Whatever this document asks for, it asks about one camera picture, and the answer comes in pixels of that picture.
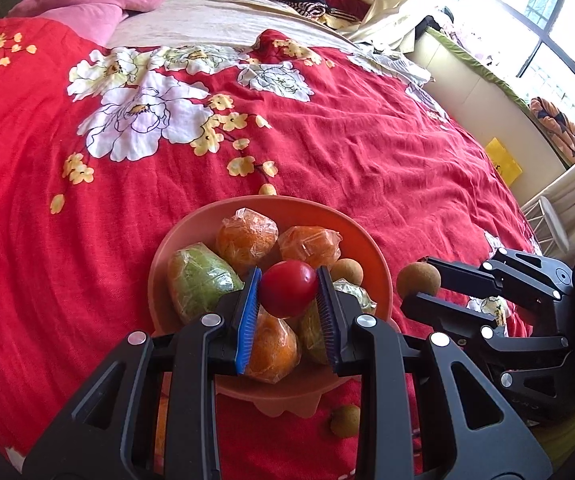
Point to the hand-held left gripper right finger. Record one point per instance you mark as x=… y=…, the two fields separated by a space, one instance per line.
x=326 y=315

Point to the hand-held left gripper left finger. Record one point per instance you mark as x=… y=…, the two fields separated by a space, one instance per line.
x=247 y=320

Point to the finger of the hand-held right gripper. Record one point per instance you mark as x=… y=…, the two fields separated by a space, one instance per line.
x=447 y=312
x=467 y=275

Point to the plastic-wrapped orange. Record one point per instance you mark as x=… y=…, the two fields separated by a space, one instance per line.
x=246 y=240
x=310 y=245
x=272 y=355

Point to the brown longan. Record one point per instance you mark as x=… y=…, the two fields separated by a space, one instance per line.
x=345 y=420
x=347 y=270
x=417 y=280

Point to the red tomato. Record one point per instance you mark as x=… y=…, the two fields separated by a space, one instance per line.
x=287 y=287

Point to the salmon plastic bowl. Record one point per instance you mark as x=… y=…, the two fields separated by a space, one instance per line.
x=327 y=225

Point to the plastic-wrapped green fruit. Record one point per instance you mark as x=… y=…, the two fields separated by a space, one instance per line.
x=312 y=340
x=197 y=280

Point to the white stool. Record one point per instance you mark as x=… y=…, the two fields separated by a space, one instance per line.
x=550 y=225

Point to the yellow paper bag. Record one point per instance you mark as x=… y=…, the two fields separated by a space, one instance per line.
x=505 y=160

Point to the cream curtain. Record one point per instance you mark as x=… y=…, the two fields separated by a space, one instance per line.
x=417 y=0
x=567 y=180

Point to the orange patterned cloth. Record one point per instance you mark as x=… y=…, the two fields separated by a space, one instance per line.
x=560 y=130

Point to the green-edged window mat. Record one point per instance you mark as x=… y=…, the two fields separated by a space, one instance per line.
x=477 y=90

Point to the red floral blanket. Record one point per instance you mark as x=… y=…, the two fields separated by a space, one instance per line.
x=67 y=260

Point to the white patterned cloth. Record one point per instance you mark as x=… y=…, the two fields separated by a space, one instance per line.
x=392 y=62

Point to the beige bed sheet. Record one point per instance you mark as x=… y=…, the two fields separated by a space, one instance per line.
x=207 y=15

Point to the pink blanket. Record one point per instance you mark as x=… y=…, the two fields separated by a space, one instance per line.
x=92 y=17

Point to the window with dark frame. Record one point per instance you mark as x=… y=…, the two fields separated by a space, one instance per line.
x=542 y=20

